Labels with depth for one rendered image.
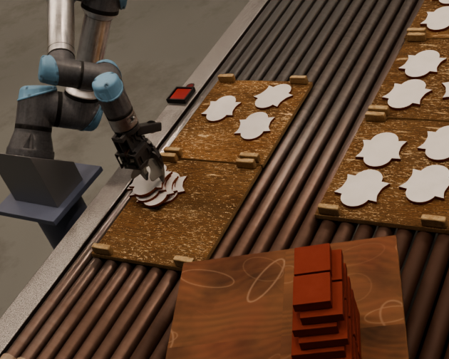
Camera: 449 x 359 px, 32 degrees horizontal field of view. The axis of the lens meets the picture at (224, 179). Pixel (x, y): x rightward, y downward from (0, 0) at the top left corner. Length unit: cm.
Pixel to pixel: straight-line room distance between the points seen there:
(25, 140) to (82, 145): 198
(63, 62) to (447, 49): 118
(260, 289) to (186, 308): 17
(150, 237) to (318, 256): 79
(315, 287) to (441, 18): 147
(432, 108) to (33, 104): 121
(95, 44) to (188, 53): 252
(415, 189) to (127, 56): 341
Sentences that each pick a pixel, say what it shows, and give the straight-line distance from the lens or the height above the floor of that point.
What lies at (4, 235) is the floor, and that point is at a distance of 409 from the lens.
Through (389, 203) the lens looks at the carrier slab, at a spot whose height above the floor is 94.
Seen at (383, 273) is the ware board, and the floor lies 104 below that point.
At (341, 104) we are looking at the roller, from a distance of 240.
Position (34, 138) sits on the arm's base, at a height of 108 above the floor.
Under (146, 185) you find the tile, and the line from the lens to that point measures 222.
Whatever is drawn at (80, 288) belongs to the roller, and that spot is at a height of 91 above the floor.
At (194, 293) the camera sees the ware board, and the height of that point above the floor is 104.
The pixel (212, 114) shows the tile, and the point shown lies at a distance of 248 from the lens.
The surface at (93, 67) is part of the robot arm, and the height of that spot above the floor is 135.
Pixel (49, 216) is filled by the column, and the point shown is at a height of 87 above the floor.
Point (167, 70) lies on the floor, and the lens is 481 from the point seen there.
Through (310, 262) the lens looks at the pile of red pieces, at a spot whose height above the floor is 126.
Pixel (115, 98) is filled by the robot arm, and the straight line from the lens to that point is 201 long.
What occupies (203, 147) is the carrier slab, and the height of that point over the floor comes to 94.
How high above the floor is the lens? 227
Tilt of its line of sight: 37 degrees down
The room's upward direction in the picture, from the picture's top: 20 degrees counter-clockwise
